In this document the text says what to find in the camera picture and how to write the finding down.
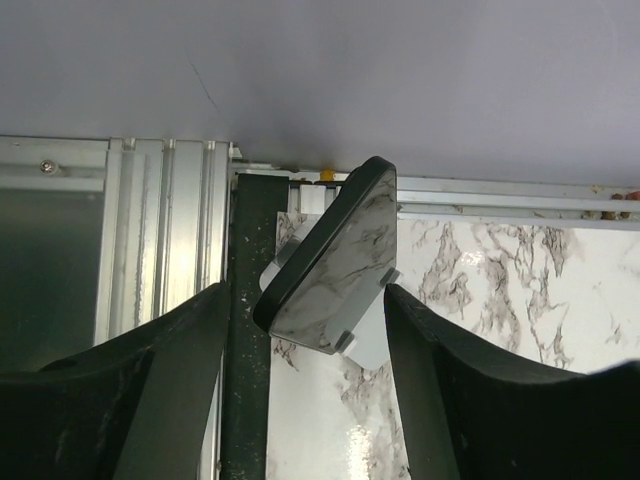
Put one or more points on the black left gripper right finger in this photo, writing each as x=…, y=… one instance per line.
x=472, y=410

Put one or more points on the black table front rail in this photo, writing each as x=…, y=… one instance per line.
x=256, y=202

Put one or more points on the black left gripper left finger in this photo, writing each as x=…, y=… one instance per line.
x=134, y=407

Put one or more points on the aluminium frame rail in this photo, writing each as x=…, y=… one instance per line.
x=98, y=237

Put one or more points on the black smartphone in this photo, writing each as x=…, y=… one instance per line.
x=336, y=271

